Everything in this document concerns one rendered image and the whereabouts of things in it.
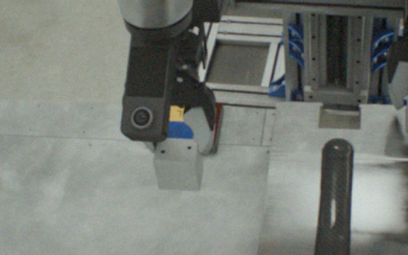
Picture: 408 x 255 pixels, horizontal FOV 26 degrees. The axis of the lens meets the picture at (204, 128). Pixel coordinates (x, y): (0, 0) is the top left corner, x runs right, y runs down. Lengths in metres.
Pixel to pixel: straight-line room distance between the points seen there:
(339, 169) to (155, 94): 0.30
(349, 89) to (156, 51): 1.05
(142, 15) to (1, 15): 1.99
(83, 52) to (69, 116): 1.32
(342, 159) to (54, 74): 1.59
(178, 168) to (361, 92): 0.94
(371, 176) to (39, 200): 0.45
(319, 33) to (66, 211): 0.79
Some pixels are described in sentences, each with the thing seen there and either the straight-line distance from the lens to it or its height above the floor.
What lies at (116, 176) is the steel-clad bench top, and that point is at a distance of 1.21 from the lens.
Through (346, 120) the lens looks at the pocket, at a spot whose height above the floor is 0.86.
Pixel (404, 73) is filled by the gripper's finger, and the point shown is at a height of 0.97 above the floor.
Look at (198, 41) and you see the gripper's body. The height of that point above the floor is 1.09.
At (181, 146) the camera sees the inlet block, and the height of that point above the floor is 0.96.
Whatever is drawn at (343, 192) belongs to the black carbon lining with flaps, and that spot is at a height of 0.88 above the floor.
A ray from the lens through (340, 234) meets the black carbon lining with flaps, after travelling 1.03.
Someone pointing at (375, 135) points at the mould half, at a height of 0.89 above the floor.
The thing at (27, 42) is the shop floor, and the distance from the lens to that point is 2.70.
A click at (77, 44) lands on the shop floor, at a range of 2.65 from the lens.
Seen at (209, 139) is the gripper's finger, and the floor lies 0.98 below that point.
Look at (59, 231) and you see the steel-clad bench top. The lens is 1.17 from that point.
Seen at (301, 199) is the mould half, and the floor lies 0.88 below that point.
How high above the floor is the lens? 1.72
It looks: 48 degrees down
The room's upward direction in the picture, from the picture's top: 9 degrees counter-clockwise
